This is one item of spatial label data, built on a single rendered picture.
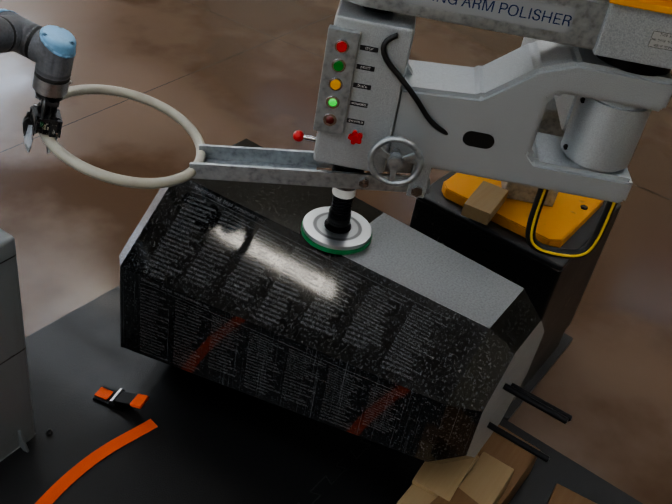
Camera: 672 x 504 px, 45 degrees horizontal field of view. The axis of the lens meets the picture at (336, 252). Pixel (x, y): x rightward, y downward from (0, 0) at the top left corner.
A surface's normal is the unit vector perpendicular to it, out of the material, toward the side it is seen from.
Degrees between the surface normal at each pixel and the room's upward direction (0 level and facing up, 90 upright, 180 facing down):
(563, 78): 90
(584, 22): 90
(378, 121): 90
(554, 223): 0
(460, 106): 90
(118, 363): 0
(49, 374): 0
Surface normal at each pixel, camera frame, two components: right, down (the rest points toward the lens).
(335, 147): -0.11, 0.58
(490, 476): 0.15, -0.79
